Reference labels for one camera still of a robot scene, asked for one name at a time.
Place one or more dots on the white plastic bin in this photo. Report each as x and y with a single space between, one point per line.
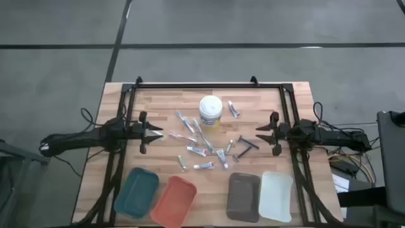
276 196

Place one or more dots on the teal plastic bin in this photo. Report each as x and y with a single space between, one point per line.
136 193

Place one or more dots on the red-ended toothpaste tube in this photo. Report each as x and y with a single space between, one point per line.
196 151
203 165

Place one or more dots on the grey translucent plastic bin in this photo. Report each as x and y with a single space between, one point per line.
243 198

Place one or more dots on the purple-printed toothpaste tube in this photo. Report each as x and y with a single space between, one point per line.
222 158

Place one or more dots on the grey metal stand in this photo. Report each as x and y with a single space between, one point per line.
28 156

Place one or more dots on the white paper sheet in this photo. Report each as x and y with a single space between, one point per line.
341 185

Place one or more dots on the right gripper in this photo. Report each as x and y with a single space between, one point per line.
280 133

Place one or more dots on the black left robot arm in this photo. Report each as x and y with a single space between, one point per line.
79 139

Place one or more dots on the black power brick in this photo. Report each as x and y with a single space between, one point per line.
343 166

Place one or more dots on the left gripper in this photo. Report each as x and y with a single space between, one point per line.
144 134

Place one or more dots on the Lysol wipes canister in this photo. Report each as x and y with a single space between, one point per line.
210 107

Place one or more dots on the orange plastic bin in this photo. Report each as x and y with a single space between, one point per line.
174 202

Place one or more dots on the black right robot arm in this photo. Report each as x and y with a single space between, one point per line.
332 136

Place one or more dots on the blue toothbrush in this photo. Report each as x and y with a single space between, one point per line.
185 122

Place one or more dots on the black equipment case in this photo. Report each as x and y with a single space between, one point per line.
392 158

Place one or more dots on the green toothbrush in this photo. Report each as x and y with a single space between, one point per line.
201 131

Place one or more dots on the small white toothpaste tube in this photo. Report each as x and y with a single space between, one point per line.
233 109

